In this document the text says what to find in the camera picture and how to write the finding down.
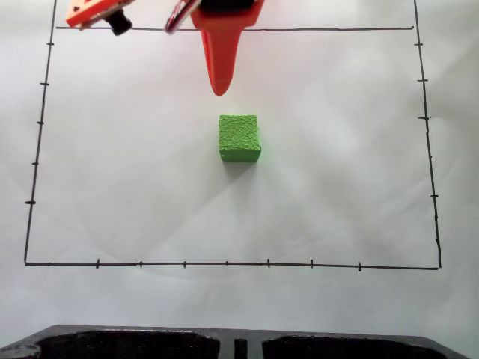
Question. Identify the black plastic tray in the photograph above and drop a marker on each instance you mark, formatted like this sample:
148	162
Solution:
123	344

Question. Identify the black camera on orange mount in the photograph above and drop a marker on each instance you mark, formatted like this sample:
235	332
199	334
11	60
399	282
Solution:
118	22

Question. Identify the green textured foam block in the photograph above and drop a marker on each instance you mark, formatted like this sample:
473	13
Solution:
239	136

